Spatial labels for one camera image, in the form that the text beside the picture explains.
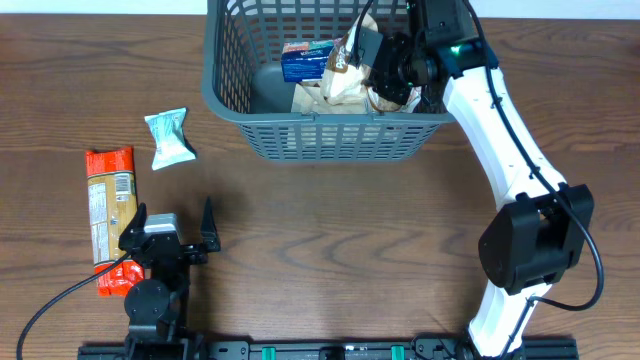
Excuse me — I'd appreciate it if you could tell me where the mint green wipes packet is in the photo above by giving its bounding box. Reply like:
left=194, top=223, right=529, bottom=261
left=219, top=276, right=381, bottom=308
left=144, top=107, right=196, bottom=171

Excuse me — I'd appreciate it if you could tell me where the brown white snack bag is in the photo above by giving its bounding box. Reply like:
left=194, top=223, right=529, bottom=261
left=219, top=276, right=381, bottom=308
left=320, top=21, right=422, bottom=114

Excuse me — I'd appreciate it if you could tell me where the blue tissue pack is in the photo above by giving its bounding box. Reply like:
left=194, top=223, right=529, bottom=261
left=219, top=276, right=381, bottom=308
left=280, top=39, right=335, bottom=83

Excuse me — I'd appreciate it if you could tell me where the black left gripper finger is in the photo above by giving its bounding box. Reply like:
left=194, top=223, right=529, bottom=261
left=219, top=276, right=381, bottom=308
left=118, top=203, right=147, bottom=250
left=200, top=198, right=221, bottom=252

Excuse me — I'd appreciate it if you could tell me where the grey plastic basket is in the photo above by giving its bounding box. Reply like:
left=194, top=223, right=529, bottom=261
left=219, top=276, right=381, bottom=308
left=202, top=0, right=483, bottom=162

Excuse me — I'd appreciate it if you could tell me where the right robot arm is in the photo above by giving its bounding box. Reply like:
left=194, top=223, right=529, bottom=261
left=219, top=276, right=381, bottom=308
left=202, top=0, right=594, bottom=359

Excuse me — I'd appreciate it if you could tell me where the beige snack bag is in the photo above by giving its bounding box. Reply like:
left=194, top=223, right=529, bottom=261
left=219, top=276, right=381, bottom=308
left=288, top=82, right=381, bottom=141

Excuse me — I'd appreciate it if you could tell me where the red orange snack packet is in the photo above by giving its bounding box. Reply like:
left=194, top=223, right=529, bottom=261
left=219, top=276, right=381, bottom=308
left=85, top=146, right=145, bottom=297

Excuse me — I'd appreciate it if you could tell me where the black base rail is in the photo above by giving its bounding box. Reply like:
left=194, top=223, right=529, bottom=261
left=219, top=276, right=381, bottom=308
left=77, top=338, right=579, bottom=360

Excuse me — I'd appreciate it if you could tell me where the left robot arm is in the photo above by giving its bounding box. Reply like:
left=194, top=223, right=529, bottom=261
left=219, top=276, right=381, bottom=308
left=119, top=204, right=210, bottom=360

